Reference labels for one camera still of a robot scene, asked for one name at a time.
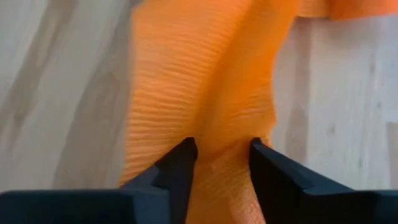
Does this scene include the orange elastic bandage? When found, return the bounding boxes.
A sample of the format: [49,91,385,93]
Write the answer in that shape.
[119,0,398,224]

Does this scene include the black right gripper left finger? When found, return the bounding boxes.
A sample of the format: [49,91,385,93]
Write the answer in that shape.
[0,136,199,224]

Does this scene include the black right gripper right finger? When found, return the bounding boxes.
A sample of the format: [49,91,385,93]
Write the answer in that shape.
[249,137,398,224]

